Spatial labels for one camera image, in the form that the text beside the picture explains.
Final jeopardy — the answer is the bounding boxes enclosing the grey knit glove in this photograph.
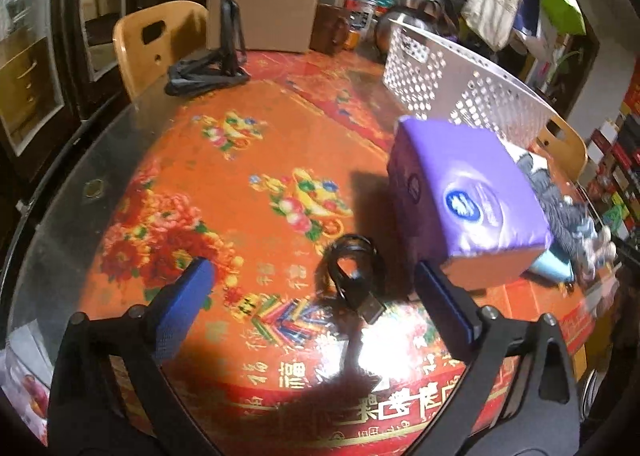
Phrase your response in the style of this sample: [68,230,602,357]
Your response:
[516,152,598,274]

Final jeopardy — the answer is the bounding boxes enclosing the wooden chair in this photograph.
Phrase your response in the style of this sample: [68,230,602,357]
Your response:
[536,114,588,182]
[113,0,208,101]

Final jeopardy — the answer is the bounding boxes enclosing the black phone stand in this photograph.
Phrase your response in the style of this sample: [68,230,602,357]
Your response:
[164,0,250,96]

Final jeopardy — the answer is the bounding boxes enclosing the red floral tablecloth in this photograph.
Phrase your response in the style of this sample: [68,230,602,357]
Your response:
[77,48,597,456]

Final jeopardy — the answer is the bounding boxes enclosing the purple tissue pack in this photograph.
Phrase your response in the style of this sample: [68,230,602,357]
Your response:
[387,116,553,290]

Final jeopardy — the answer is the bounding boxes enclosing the white perforated plastic basket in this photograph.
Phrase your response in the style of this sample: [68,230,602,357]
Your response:
[383,22,555,148]

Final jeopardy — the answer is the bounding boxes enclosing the steel kettle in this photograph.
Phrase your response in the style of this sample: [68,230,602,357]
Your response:
[374,0,459,55]

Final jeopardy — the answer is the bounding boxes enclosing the wooden chair left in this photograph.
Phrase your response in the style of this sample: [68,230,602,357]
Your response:
[113,0,208,101]

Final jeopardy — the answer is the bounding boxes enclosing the wooden chair right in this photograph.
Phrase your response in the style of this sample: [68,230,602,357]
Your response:
[536,114,588,182]

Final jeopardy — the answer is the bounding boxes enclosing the light blue wipes pack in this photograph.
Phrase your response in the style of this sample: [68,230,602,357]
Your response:
[528,245,575,284]

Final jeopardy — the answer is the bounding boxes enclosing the plush toy striped clothes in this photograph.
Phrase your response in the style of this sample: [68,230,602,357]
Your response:
[561,196,617,282]

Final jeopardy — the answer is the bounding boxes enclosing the brown mug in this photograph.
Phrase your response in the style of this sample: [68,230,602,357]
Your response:
[309,4,350,56]

